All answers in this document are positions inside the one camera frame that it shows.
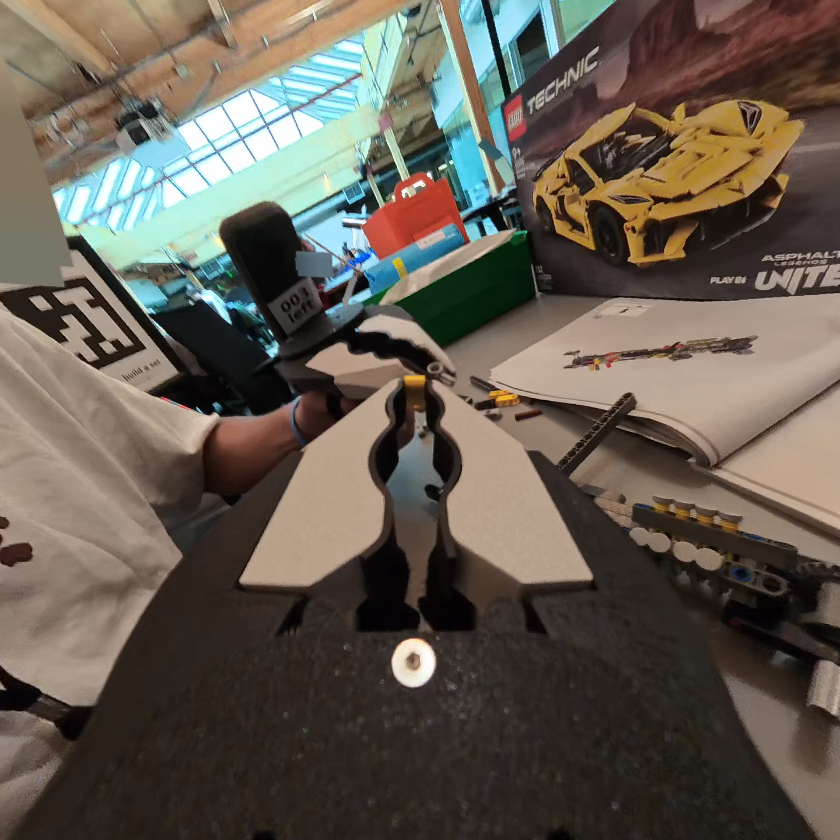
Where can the ceiling camera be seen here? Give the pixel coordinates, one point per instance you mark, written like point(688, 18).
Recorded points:
point(141, 124)

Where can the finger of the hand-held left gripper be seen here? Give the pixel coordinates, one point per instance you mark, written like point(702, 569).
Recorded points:
point(407, 338)
point(358, 374)

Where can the lego car chassis assembly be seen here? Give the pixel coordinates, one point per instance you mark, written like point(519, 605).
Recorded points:
point(709, 544)

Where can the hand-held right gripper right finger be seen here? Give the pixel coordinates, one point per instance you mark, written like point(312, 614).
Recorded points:
point(518, 518)

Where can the red felt bag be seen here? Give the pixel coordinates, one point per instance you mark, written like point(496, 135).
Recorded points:
point(413, 216)

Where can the brown lego axle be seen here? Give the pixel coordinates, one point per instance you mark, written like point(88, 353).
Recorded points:
point(529, 415)

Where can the blue wristband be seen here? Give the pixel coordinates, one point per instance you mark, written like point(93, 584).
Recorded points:
point(298, 423)

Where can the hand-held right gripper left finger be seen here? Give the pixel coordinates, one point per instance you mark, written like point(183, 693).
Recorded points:
point(321, 512)

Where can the small grey lego connector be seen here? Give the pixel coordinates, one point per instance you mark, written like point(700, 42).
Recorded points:
point(441, 371)

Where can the open lego instruction booklet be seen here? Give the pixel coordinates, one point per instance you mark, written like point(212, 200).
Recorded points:
point(656, 374)

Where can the green box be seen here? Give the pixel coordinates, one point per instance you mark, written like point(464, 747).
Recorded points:
point(472, 295)

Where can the black and white tag sign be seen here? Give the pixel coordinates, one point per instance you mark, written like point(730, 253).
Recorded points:
point(72, 321)

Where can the yellow lego connector pieces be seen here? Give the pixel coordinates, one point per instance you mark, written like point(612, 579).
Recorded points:
point(504, 398)

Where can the lego set box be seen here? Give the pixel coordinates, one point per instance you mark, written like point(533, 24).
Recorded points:
point(676, 151)

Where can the dark lego pin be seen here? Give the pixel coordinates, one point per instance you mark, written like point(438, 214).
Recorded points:
point(484, 384)

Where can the black office chair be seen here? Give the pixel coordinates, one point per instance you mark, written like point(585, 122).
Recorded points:
point(216, 354)

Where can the person's white printed t-shirt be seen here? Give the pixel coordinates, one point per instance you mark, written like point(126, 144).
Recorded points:
point(85, 492)

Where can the small yellow lego piece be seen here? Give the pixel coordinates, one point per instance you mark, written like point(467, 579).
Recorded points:
point(415, 391)

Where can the blue roll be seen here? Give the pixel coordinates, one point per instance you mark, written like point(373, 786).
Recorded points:
point(413, 259)

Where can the person's left hand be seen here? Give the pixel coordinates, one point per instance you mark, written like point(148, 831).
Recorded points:
point(321, 417)

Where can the person's left forearm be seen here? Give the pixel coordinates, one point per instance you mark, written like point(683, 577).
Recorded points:
point(249, 446)

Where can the small dark lego pieces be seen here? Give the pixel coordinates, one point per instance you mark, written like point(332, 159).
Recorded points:
point(489, 410)

